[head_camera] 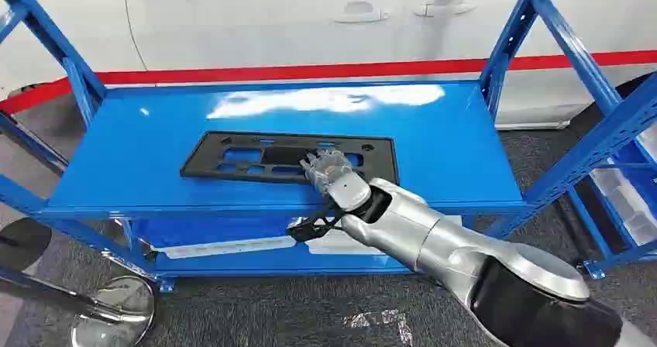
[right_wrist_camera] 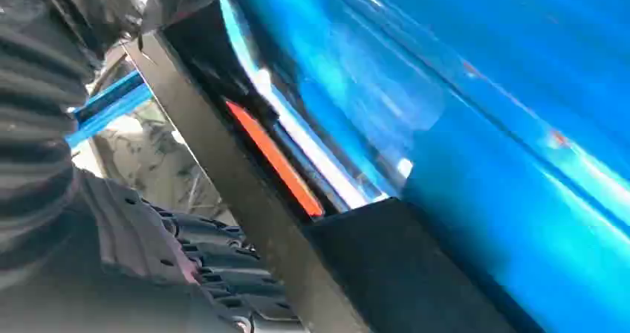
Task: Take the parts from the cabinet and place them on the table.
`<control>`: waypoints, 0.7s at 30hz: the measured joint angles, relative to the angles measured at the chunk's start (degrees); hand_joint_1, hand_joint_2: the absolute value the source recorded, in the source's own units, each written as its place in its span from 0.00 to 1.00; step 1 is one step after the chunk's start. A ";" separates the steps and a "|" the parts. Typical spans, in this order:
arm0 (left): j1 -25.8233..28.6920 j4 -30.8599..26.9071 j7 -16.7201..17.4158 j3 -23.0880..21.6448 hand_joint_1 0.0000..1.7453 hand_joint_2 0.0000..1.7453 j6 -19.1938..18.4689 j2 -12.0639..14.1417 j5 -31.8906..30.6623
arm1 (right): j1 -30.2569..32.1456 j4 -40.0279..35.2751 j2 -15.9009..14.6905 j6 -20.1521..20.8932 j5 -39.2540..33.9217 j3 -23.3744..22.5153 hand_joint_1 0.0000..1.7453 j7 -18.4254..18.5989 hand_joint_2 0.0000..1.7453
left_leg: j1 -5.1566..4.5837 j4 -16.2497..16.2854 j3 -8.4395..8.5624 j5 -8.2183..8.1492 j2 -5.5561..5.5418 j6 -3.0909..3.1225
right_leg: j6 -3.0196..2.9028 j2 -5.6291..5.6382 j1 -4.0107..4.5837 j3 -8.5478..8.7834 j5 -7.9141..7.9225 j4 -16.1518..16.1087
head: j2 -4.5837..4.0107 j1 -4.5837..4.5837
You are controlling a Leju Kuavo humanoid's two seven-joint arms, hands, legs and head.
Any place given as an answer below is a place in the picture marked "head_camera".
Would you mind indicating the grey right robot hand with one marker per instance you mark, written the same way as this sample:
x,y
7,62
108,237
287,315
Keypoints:
x,y
345,186

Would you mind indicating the black plastic licence plate frame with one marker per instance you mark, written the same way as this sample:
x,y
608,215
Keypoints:
x,y
205,161

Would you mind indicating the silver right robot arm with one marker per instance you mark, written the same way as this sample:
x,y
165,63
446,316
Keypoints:
x,y
436,237

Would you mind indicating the long white paper label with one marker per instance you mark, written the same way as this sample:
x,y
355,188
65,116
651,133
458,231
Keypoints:
x,y
226,247

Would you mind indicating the white car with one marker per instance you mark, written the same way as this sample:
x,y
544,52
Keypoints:
x,y
256,21

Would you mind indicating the blue metal shelf rack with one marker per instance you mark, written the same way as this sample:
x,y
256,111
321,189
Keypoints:
x,y
154,149

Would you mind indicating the chrome round stanchion base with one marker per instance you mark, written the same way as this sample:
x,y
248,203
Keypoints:
x,y
120,309

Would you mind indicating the clear plastic storage box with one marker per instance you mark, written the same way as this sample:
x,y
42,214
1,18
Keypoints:
x,y
626,201

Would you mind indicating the black car tyre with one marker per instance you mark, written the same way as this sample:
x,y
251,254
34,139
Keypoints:
x,y
634,85

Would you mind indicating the dark round stanchion base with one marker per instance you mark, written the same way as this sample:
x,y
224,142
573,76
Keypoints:
x,y
23,242

